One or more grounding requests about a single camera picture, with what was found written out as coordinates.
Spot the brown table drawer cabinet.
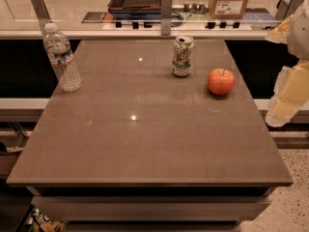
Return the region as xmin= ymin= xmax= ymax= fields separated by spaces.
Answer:
xmin=32 ymin=195 xmax=270 ymax=232

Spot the red apple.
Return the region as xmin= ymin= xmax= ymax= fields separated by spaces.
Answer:
xmin=208 ymin=69 xmax=235 ymax=95

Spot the left metal bracket post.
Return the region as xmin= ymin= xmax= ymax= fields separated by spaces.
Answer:
xmin=31 ymin=0 xmax=51 ymax=35

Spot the middle metal bracket post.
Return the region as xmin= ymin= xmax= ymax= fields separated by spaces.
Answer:
xmin=161 ymin=0 xmax=172 ymax=36

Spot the metal bracket post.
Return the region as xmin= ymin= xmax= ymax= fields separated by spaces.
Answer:
xmin=31 ymin=0 xmax=51 ymax=35
xmin=161 ymin=0 xmax=172 ymax=36
xmin=275 ymin=0 xmax=304 ymax=20

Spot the right metal bracket post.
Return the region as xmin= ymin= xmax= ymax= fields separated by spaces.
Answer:
xmin=275 ymin=0 xmax=304 ymax=20

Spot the brown cardboard box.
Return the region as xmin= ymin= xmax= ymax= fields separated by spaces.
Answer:
xmin=209 ymin=0 xmax=248 ymax=19

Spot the white green soda can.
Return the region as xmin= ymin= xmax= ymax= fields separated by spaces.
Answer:
xmin=172 ymin=35 xmax=194 ymax=77

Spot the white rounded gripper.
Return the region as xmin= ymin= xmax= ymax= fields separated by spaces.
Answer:
xmin=266 ymin=0 xmax=309 ymax=128

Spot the clear plastic water bottle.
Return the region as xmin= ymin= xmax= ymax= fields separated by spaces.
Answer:
xmin=43 ymin=22 xmax=82 ymax=92

